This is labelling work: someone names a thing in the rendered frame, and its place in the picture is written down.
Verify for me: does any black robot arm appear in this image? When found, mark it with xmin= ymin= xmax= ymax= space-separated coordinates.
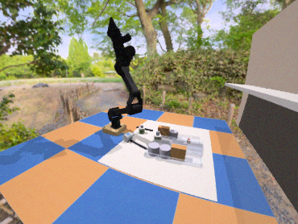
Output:
xmin=108 ymin=33 xmax=143 ymax=130

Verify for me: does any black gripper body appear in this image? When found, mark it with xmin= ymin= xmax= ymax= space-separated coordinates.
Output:
xmin=107 ymin=29 xmax=124 ymax=50

